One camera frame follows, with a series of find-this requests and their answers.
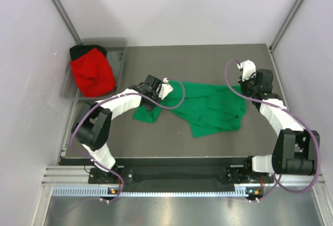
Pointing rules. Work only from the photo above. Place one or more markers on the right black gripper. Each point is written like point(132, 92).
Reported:
point(242, 84)

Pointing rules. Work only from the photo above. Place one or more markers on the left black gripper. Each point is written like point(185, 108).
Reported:
point(158, 100)

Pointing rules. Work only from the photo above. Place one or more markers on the green t-shirt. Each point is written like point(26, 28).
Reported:
point(210, 109)

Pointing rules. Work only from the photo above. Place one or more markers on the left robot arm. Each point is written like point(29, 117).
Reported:
point(93, 122)

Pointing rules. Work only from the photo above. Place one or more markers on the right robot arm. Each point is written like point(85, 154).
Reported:
point(294, 152)

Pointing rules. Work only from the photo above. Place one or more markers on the grey plastic bin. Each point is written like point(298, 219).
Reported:
point(116, 48)

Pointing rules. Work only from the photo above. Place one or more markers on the red t-shirt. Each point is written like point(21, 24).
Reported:
point(92, 74)

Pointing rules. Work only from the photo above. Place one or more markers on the black t-shirt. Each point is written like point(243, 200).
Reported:
point(78, 51)

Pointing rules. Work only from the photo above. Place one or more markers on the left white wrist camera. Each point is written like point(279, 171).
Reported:
point(165, 89)

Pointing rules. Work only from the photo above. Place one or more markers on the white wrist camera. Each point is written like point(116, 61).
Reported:
point(165, 89)
point(248, 70)

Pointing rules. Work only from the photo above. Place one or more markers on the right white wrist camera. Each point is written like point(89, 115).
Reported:
point(248, 70)

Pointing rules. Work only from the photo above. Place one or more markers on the left aluminium frame post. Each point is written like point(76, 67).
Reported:
point(66, 20)

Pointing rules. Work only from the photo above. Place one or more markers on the aluminium frame post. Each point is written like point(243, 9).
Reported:
point(66, 20)
point(286, 24)

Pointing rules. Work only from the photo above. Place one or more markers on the slotted grey cable duct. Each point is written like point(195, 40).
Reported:
point(113, 192)

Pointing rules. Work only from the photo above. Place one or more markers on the right aluminium frame post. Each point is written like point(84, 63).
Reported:
point(286, 24)

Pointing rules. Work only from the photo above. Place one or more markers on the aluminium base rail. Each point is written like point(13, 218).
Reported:
point(66, 175)

